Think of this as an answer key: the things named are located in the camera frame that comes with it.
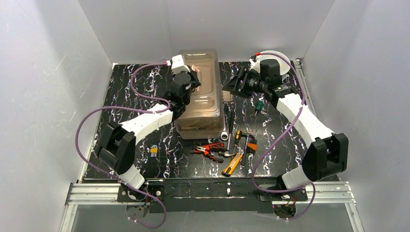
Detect silver ratchet ring wrench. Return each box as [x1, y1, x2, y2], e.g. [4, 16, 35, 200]
[220, 129, 229, 141]

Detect yellow utility knife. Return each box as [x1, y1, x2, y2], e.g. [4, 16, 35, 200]
[221, 153, 243, 177]

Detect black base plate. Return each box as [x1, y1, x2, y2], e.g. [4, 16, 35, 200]
[117, 177, 308, 213]

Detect black handled claw hammer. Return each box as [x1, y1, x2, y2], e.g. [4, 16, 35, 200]
[219, 110, 236, 158]

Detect aluminium front rail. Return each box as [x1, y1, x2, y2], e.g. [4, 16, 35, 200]
[60, 181, 364, 232]

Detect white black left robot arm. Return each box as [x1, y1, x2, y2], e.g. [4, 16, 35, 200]
[97, 65, 201, 189]

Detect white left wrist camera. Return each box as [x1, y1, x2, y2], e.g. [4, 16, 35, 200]
[171, 55, 191, 74]

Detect orange black hex key holder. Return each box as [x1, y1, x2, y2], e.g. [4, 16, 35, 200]
[246, 134, 258, 154]

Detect red black utility knife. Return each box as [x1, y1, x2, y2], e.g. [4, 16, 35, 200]
[191, 143, 226, 152]

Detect yellow hex key set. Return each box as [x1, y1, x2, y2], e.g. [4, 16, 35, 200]
[149, 145, 158, 157]

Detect white filament spool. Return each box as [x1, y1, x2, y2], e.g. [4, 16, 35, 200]
[257, 50, 291, 76]

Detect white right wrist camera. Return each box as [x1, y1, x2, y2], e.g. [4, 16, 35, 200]
[249, 53, 261, 73]

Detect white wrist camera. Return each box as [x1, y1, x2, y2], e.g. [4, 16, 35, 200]
[249, 53, 261, 73]
[171, 55, 191, 74]

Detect translucent beige tool box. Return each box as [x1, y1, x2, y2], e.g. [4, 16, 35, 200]
[175, 49, 226, 140]

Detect orange black needle nose pliers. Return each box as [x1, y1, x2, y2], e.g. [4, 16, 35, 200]
[190, 146, 224, 163]

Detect small black hammer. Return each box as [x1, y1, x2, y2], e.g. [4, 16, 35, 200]
[240, 134, 251, 166]

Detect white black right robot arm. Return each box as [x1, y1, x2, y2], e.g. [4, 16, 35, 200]
[222, 65, 349, 193]

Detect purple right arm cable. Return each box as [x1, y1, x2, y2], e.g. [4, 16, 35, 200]
[250, 52, 316, 221]

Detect green stubby screwdriver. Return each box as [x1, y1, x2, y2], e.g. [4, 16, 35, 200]
[254, 100, 264, 117]

